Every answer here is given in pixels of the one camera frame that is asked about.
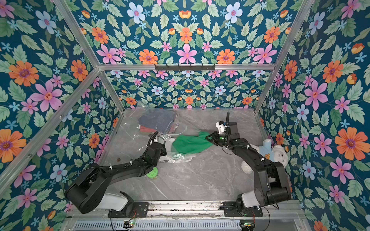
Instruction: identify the green tank top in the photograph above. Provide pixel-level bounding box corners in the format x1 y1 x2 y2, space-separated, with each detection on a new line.
173 131 213 154

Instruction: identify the clear vacuum bag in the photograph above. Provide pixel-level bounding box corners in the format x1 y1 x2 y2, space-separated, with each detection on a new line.
155 134 197 164

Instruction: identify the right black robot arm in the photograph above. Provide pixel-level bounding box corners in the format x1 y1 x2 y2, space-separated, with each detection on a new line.
206 112 292 211

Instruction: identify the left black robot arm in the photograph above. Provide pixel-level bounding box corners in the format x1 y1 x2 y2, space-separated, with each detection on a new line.
65 131 167 215

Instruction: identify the bag of folded clothes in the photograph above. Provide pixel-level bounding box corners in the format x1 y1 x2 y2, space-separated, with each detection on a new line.
138 108 179 134

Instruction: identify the white folded garment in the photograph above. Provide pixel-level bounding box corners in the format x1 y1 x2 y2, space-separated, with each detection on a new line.
160 136 196 164

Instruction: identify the green round lid container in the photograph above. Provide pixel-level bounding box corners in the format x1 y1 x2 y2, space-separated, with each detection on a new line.
146 167 159 180

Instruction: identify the white teddy bear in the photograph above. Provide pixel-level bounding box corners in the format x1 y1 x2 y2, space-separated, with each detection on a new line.
243 139 289 169

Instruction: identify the aluminium front rail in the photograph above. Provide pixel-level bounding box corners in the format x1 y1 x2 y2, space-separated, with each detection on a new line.
67 200 305 220

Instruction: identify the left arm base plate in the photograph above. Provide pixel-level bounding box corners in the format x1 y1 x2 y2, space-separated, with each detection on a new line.
108 202 149 218

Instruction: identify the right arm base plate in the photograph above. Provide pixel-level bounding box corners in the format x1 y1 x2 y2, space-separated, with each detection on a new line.
219 201 263 218

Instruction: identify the black hook rail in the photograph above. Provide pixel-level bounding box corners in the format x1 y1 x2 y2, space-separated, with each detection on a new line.
154 64 216 72

